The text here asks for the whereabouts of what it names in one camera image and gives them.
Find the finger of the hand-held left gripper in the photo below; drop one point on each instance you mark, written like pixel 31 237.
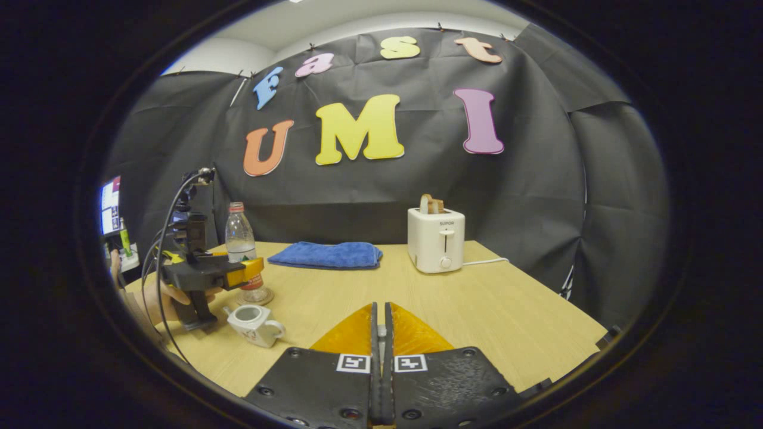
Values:
pixel 244 271

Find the white toaster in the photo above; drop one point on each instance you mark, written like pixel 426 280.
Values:
pixel 435 244

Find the computer monitor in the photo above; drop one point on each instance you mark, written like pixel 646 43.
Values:
pixel 110 205

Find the clear plastic water bottle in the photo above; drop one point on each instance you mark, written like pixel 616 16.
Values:
pixel 239 232

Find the toast bread slice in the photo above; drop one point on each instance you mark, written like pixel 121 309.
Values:
pixel 430 204

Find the white ceramic teacup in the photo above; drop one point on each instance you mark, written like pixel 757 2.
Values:
pixel 253 328

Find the green bottle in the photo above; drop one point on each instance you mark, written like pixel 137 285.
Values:
pixel 125 238

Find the black backdrop cloth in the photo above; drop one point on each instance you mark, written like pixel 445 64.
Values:
pixel 536 208

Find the blue towel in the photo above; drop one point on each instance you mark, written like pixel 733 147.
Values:
pixel 328 255

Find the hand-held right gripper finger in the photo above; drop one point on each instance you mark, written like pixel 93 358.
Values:
pixel 374 369
pixel 388 369

